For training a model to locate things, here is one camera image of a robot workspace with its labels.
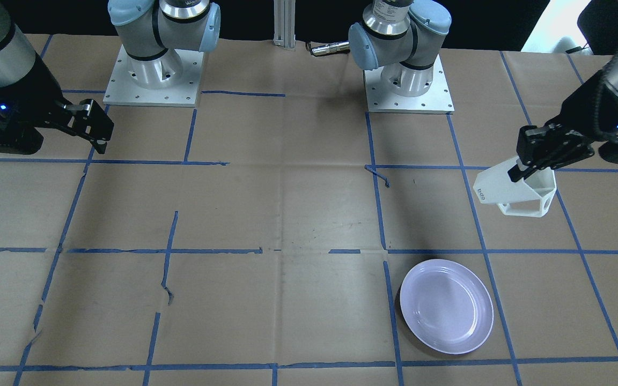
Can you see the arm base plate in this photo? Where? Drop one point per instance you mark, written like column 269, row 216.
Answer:
column 411, row 86
column 173, row 80

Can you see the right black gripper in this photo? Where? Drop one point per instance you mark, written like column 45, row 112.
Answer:
column 37, row 97

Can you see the white faceted cup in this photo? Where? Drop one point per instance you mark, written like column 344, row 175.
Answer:
column 528, row 197

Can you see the aluminium frame post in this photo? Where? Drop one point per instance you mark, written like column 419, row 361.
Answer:
column 284, row 12

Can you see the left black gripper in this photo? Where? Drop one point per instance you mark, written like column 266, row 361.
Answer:
column 582, row 114

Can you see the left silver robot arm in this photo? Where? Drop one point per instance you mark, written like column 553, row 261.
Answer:
column 409, row 34

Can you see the lilac plate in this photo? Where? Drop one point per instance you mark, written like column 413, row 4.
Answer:
column 446, row 306

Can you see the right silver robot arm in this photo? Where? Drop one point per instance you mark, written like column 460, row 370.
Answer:
column 151, row 33

